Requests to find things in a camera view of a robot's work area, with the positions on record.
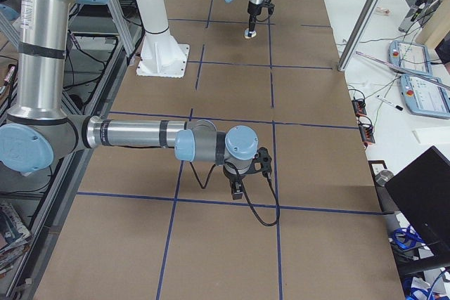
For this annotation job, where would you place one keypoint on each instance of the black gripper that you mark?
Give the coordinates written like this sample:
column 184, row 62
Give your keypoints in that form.
column 232, row 175
column 252, row 10

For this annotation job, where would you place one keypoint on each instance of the blue and white bell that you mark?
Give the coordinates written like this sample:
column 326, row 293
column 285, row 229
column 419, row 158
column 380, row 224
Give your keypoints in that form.
column 249, row 34

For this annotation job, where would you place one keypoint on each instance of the orange black connector upper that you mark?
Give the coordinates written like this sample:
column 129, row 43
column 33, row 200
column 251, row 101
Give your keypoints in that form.
column 359, row 106

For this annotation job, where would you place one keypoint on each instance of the orange black connector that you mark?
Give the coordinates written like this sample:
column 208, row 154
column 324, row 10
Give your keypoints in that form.
column 367, row 135
column 359, row 106

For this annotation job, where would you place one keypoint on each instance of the orange black connector lower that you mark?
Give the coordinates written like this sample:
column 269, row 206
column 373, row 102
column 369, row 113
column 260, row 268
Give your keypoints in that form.
column 367, row 135

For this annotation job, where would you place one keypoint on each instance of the long metal rod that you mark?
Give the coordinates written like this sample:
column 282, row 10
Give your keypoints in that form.
column 404, row 71

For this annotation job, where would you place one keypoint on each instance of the upper blue teach pendant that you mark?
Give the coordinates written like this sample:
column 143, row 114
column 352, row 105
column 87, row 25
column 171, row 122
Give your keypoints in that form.
column 410, row 56

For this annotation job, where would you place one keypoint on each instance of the blue teach pendant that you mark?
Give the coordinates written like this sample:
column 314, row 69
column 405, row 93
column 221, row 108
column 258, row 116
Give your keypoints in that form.
column 423, row 98
column 410, row 56

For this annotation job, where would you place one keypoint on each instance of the grey handheld device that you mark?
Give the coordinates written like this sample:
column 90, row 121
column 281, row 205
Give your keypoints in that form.
column 417, row 11

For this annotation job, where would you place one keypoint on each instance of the black marker pen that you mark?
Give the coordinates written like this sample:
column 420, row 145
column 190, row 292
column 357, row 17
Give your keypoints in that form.
column 391, row 104

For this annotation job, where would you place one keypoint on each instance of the black laptop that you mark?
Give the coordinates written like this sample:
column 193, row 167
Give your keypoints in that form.
column 421, row 192

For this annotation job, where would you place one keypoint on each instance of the lower blue teach pendant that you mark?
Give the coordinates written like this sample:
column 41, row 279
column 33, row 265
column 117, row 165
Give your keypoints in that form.
column 423, row 98

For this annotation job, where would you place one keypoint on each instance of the stack of magazines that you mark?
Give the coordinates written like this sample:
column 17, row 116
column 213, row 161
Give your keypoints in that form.
column 14, row 236

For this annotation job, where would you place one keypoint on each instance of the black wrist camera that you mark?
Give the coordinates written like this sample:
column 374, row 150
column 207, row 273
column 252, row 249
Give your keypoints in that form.
column 269, row 5
column 261, row 163

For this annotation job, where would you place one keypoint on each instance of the white camera mast with base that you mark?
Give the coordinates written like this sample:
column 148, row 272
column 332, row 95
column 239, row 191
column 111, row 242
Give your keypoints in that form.
column 161, row 55

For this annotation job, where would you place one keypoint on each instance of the aluminium frame post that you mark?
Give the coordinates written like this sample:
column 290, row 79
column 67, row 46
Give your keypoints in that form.
column 357, row 33

